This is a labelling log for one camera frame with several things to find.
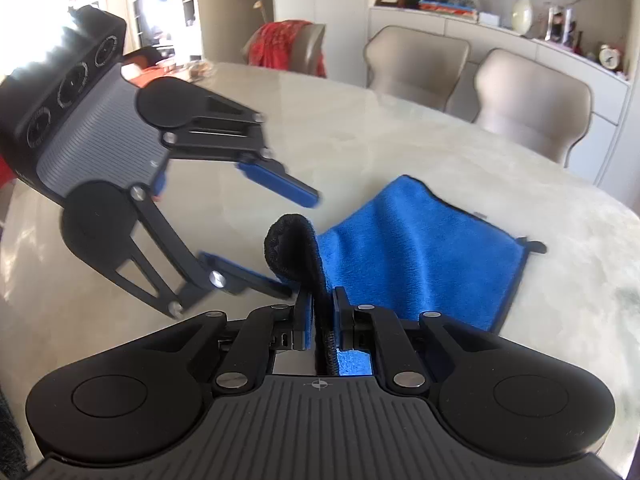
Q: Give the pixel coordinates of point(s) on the stack of books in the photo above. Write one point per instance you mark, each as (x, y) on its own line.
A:
(447, 8)

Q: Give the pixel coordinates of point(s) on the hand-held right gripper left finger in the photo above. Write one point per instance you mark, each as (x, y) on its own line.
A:
(302, 322)

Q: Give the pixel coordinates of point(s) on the clear plastic snack bag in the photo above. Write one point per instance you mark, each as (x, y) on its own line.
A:
(200, 71)

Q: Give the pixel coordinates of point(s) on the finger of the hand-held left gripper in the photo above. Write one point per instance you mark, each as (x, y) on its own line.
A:
(250, 282)
(280, 186)

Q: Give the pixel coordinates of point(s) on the beige dining chair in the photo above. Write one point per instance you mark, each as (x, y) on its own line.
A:
(316, 50)
(530, 105)
(415, 60)

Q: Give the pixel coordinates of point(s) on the white alarm clock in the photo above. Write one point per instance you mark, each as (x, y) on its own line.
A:
(610, 57)

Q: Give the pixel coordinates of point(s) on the small white box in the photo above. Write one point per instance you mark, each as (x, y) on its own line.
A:
(488, 18)

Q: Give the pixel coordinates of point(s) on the white ceramic vase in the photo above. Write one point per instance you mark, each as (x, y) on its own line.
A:
(522, 12)

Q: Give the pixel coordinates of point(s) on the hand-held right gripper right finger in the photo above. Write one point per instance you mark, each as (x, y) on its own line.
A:
(341, 320)

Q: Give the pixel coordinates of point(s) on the clear glass display case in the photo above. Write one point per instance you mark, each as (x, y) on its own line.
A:
(560, 24)

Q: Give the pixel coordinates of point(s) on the orange box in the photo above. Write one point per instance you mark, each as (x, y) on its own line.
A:
(150, 78)

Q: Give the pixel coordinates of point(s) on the red patterned cloth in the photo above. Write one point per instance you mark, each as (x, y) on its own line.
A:
(277, 45)

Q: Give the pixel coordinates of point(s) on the small dark bottle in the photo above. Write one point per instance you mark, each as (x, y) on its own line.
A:
(579, 42)

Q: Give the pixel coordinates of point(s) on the blue and grey towel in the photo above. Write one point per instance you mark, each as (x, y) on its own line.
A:
(410, 250)

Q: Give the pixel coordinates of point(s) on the white sideboard cabinet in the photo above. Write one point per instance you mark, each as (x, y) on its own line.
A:
(565, 65)

